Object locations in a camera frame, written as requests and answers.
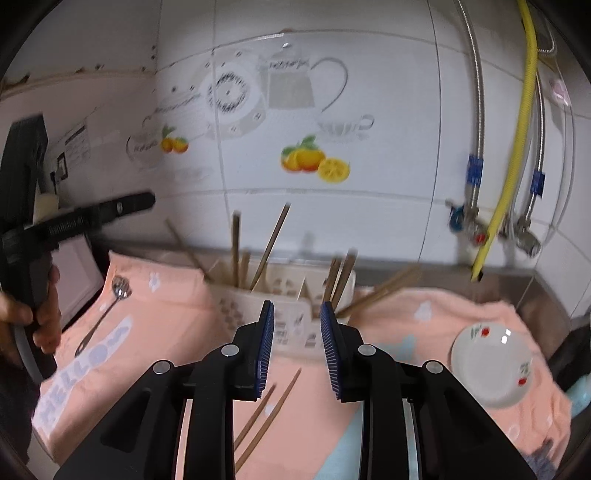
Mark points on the peach printed towel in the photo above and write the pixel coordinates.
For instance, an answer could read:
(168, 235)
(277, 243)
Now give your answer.
(170, 315)

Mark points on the metal slotted spoon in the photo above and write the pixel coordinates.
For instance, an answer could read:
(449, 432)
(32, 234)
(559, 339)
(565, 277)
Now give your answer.
(121, 290)

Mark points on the wall instruction sticker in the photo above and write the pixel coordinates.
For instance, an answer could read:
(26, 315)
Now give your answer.
(77, 148)

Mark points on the white floral dish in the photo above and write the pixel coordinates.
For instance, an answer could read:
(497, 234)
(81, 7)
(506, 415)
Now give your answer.
(494, 363)

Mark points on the water valve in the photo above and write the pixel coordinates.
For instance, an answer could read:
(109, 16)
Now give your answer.
(465, 220)
(519, 233)

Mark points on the left water valve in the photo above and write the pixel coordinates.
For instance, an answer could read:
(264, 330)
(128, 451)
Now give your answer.
(465, 220)

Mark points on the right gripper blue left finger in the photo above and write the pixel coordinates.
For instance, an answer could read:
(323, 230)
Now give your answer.
(255, 343)

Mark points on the white microwave oven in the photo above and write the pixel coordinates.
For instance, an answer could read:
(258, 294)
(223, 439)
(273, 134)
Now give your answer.
(80, 278)

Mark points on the black wall socket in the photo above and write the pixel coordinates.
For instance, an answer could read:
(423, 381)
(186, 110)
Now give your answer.
(60, 173)

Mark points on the grey knitted cloth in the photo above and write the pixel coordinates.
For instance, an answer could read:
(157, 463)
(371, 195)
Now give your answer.
(540, 463)

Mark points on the beige plastic utensil holder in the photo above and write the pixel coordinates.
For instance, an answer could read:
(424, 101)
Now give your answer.
(296, 292)

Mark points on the person's left hand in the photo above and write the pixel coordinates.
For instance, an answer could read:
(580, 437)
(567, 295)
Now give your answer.
(48, 336)

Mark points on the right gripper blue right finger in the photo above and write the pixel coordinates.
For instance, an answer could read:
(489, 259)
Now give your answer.
(341, 343)

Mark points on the right water valve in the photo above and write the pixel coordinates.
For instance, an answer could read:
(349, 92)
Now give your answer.
(519, 233)

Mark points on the wooden chopstick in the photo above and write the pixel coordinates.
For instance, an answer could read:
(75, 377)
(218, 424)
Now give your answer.
(332, 276)
(244, 267)
(269, 246)
(346, 271)
(255, 415)
(267, 423)
(404, 279)
(235, 230)
(186, 250)

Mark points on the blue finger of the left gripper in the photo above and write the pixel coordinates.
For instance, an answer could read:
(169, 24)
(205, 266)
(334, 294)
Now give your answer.
(116, 208)

